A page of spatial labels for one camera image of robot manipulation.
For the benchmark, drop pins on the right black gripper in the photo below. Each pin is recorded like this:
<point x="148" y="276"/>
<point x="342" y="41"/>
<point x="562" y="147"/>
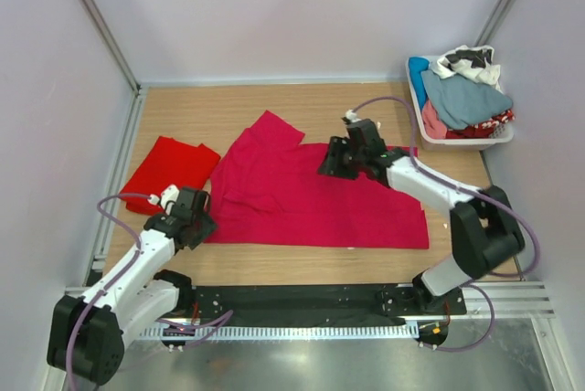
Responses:
<point x="331" y="164"/>

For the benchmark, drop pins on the bright blue shirt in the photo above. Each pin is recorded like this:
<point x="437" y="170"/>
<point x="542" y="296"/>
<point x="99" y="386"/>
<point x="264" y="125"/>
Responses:
<point x="416" y="66"/>

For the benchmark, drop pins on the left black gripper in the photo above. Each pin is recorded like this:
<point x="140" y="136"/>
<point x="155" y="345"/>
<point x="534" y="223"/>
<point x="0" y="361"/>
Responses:
<point x="207" y="227"/>

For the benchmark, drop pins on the white black patterned shirt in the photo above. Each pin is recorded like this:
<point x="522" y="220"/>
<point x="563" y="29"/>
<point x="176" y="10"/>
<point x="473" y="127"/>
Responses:
<point x="475" y="64"/>

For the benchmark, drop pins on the magenta t shirt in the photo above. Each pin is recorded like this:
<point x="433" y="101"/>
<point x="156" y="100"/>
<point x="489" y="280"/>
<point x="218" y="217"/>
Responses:
<point x="266" y="190"/>

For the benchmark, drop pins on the folded red t shirt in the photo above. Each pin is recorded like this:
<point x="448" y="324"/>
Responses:
<point x="171" y="162"/>

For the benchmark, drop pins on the pink shirt in basket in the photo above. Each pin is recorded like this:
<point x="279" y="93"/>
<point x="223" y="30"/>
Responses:
<point x="435" y="128"/>

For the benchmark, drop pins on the red white patterned shirt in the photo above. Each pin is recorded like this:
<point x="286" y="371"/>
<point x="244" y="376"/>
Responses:
<point x="483" y="129"/>

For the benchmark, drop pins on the slotted cable duct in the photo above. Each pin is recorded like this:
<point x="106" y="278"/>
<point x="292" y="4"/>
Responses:
<point x="158" y="332"/>

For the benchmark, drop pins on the grey blue t shirt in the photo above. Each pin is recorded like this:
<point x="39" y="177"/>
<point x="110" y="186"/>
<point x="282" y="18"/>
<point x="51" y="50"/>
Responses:
<point x="460" y="103"/>

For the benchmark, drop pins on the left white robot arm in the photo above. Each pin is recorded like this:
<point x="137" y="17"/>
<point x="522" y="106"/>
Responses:
<point x="89" y="334"/>

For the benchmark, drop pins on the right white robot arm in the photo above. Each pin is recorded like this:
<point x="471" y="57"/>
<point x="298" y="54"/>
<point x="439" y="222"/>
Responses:
<point x="484" y="230"/>

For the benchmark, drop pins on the white laundry basket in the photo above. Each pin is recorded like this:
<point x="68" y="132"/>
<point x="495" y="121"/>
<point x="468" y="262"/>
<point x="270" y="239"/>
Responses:
<point x="502" y="134"/>

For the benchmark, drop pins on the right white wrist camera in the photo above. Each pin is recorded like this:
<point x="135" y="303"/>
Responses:
<point x="351" y="117"/>

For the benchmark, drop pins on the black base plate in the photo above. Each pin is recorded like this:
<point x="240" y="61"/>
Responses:
<point x="312" y="306"/>

